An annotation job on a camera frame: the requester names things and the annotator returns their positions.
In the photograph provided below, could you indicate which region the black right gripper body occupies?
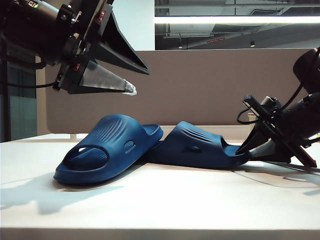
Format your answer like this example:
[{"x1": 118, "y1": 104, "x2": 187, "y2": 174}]
[{"x1": 243, "y1": 94, "x2": 320, "y2": 168}]

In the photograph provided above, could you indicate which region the brown fabric desk partition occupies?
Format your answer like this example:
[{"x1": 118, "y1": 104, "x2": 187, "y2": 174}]
[{"x1": 44, "y1": 48, "x2": 320, "y2": 135}]

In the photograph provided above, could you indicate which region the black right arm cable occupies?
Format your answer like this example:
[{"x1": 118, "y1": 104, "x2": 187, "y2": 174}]
[{"x1": 276, "y1": 46, "x2": 320, "y2": 112}]

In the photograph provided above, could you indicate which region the blue rubber slipper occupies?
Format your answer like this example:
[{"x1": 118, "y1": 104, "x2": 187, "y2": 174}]
[
  {"x1": 53, "y1": 113, "x2": 165, "y2": 186},
  {"x1": 143, "y1": 120, "x2": 252, "y2": 168}
]

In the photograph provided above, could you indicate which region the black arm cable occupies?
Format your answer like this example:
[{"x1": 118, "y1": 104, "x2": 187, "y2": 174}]
[
  {"x1": 276, "y1": 46, "x2": 320, "y2": 112},
  {"x1": 6, "y1": 79, "x2": 59, "y2": 89}
]

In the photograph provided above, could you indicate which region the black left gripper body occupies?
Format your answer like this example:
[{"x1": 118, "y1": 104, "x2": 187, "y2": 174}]
[{"x1": 52, "y1": 0, "x2": 115, "y2": 95}]

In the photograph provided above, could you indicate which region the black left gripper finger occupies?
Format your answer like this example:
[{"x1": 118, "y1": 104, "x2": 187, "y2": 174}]
[
  {"x1": 67, "y1": 59, "x2": 138, "y2": 96},
  {"x1": 97, "y1": 9, "x2": 151, "y2": 76}
]

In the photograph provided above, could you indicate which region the black vertical stand post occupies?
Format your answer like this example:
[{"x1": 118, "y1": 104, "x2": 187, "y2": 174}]
[{"x1": 0, "y1": 37, "x2": 11, "y2": 143}]

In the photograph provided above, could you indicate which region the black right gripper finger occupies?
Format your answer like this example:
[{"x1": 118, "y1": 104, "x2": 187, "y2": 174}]
[
  {"x1": 235, "y1": 119, "x2": 274, "y2": 154},
  {"x1": 246, "y1": 139, "x2": 305, "y2": 165}
]

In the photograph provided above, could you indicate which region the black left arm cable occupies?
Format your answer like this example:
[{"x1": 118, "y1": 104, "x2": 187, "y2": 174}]
[{"x1": 6, "y1": 79, "x2": 59, "y2": 89}]

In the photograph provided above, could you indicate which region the long white ceiling light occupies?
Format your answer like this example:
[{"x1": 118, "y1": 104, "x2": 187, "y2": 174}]
[{"x1": 154, "y1": 15, "x2": 320, "y2": 25}]

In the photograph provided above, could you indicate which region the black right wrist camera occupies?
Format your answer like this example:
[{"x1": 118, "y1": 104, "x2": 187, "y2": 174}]
[{"x1": 259, "y1": 95, "x2": 281, "y2": 112}]

